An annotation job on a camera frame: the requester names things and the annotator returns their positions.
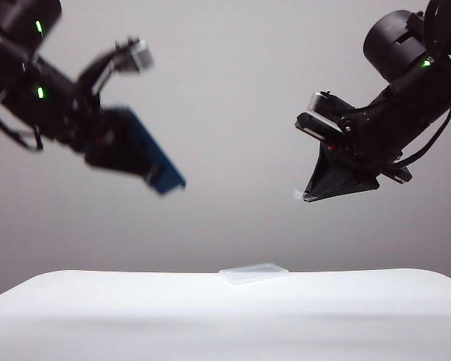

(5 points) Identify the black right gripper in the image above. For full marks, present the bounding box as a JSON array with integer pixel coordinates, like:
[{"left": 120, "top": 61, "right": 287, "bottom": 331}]
[{"left": 303, "top": 106, "right": 413, "bottom": 205}]

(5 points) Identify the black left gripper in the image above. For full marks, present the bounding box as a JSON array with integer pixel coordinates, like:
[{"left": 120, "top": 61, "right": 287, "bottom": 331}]
[{"left": 37, "top": 77, "right": 165, "bottom": 180}]

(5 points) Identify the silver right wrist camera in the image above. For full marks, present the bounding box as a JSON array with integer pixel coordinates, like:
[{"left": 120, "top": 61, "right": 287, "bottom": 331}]
[{"left": 295, "top": 91, "right": 349, "bottom": 143}]

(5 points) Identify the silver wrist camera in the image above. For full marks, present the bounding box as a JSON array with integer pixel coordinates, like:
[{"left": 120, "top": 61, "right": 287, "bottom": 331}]
[
  {"left": 295, "top": 91, "right": 349, "bottom": 143},
  {"left": 114, "top": 36, "right": 155, "bottom": 74}
]

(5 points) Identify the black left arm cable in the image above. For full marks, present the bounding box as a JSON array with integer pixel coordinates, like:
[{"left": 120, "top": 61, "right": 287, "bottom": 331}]
[{"left": 0, "top": 104, "right": 45, "bottom": 152}]

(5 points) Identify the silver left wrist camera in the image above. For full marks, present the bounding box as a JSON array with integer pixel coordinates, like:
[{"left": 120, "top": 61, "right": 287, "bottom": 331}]
[{"left": 114, "top": 36, "right": 155, "bottom": 74}]

